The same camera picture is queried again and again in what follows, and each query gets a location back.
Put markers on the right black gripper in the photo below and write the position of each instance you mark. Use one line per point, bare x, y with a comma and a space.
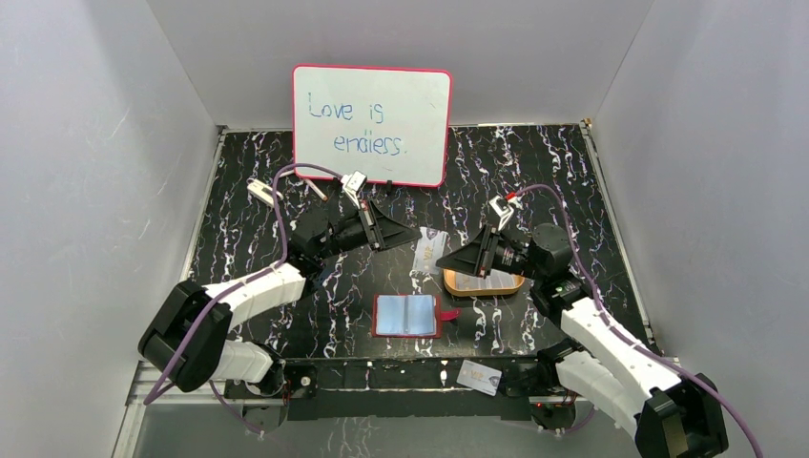
477, 256

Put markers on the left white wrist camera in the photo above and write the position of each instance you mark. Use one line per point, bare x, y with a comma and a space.
352, 184

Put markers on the cards in tray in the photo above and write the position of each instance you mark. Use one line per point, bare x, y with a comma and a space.
496, 280

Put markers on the white marker pen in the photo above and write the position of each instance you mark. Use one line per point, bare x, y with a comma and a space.
316, 189

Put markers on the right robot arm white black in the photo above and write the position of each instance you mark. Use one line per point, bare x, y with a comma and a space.
666, 414

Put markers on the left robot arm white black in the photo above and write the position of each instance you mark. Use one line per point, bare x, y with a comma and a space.
188, 337

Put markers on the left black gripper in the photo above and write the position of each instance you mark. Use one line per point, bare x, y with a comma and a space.
373, 225

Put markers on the tan oval card tray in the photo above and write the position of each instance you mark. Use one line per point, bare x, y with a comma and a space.
456, 284

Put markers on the white board with red frame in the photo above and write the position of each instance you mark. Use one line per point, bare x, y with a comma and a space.
391, 124

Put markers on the white VIP credit card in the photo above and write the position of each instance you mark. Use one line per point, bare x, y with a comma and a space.
429, 248

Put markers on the white board eraser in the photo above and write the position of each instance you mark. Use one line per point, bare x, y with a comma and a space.
263, 192

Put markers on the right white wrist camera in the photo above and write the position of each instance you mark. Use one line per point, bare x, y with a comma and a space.
504, 208

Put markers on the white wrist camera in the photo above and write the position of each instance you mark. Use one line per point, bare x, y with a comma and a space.
504, 208
352, 184

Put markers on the red leather card holder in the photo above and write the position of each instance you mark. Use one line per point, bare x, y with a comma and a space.
410, 316

